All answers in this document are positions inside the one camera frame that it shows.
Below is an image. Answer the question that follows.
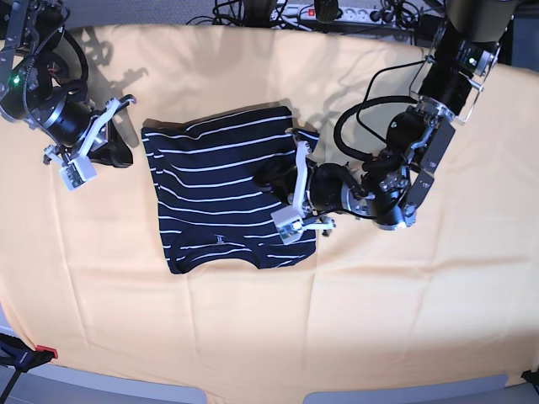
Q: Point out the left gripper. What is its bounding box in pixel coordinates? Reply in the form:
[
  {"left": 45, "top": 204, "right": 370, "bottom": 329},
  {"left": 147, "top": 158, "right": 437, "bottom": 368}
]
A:
[{"left": 253, "top": 162, "right": 358, "bottom": 211}]

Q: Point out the black clamp right corner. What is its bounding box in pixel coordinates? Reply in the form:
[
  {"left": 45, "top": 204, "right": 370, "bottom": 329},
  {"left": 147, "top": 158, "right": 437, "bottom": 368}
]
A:
[{"left": 520, "top": 370, "right": 539, "bottom": 387}]

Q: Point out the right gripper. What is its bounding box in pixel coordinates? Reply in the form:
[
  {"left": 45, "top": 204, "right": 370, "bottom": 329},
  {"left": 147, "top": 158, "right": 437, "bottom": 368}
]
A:
[{"left": 44, "top": 100, "right": 133, "bottom": 168}]

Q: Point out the navy white striped T-shirt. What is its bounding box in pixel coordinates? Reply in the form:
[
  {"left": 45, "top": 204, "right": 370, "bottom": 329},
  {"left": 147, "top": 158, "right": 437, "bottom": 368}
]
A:
[{"left": 141, "top": 106, "right": 316, "bottom": 274}]

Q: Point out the yellow table cloth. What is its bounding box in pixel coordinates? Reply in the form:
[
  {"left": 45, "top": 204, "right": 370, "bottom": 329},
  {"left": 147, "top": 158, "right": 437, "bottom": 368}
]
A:
[{"left": 1, "top": 25, "right": 538, "bottom": 396}]

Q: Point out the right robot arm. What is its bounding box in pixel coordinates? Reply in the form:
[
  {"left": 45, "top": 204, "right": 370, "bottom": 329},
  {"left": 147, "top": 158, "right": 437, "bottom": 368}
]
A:
[{"left": 1, "top": 1, "right": 135, "bottom": 168}]

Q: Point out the white power strip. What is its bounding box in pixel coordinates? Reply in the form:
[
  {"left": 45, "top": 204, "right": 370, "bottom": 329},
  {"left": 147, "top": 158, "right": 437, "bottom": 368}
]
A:
[{"left": 271, "top": 1, "right": 397, "bottom": 25}]

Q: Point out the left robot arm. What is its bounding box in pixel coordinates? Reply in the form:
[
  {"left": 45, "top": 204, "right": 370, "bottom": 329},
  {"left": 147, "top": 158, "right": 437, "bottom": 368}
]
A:
[{"left": 264, "top": 1, "right": 518, "bottom": 244}]

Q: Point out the blue clamp red tip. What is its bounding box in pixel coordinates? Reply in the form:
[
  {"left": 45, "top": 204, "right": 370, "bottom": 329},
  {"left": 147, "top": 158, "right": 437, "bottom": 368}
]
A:
[{"left": 1, "top": 333, "right": 58, "bottom": 404}]

